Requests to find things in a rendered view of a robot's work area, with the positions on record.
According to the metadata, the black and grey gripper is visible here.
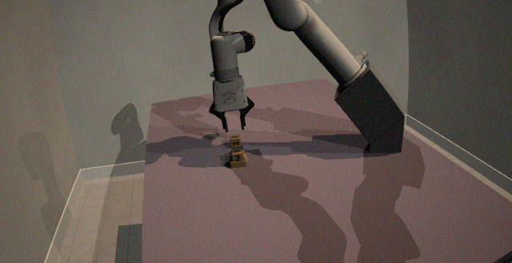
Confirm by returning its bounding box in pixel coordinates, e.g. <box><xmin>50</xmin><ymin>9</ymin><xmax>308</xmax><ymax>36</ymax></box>
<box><xmin>209</xmin><ymin>75</ymin><xmax>254</xmax><ymax>132</ymax></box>

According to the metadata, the yellow cube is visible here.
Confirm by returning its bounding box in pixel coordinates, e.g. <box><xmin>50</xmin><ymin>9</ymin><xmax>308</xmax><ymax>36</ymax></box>
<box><xmin>230</xmin><ymin>135</ymin><xmax>241</xmax><ymax>148</ymax></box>
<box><xmin>231</xmin><ymin>149</ymin><xmax>243</xmax><ymax>162</ymax></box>

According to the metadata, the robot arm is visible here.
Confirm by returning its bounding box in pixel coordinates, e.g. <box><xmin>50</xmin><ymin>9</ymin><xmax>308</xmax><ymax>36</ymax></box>
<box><xmin>209</xmin><ymin>0</ymin><xmax>368</xmax><ymax>91</ymax></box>

